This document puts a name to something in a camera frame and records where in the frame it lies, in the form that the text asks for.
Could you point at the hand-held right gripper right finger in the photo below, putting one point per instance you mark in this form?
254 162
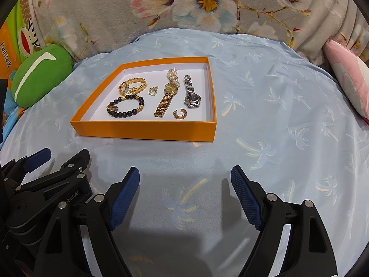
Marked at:
245 196

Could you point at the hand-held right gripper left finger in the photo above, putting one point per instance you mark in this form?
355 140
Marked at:
124 199

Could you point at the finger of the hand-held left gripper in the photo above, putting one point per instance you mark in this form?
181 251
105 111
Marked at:
37 155
77 161

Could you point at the orange shallow box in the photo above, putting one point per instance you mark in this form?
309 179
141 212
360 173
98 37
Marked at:
144 129

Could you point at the wide gold hoop earring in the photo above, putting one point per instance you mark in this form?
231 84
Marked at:
180 117

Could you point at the gold wristwatch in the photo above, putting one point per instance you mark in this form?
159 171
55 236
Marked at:
164 104

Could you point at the light blue palm print sheet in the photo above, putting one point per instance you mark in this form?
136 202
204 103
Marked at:
274 121

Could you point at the green plush cushion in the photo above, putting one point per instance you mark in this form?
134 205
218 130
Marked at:
40 75

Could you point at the silver wristwatch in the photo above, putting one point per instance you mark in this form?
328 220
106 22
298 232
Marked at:
191 99

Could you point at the colourful cartoon printed cloth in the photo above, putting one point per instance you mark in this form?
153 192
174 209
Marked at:
17 28

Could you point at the grey floral blanket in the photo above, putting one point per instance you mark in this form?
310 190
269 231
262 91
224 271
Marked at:
115 11

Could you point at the pink and white pillow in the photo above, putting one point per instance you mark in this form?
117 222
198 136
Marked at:
348 75

